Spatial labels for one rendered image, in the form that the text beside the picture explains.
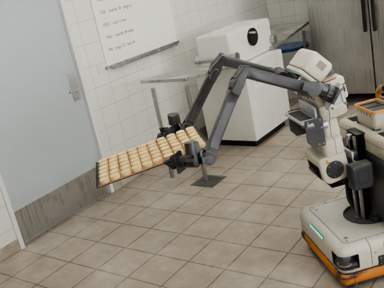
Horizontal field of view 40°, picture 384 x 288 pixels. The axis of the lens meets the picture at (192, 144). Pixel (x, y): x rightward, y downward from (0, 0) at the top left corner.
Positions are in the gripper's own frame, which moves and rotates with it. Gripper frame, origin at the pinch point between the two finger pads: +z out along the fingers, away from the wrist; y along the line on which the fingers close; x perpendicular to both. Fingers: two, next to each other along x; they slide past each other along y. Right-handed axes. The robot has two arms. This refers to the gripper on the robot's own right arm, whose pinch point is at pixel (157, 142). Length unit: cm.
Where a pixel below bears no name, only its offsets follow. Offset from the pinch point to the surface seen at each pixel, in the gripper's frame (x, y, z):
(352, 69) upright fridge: -20, -74, -359
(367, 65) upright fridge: -3, -71, -358
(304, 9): -103, -11, -450
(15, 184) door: -174, -36, -10
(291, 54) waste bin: -110, -55, -399
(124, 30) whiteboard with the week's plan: -161, 45, -173
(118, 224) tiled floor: -118, -93, -48
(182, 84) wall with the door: -166, -34, -240
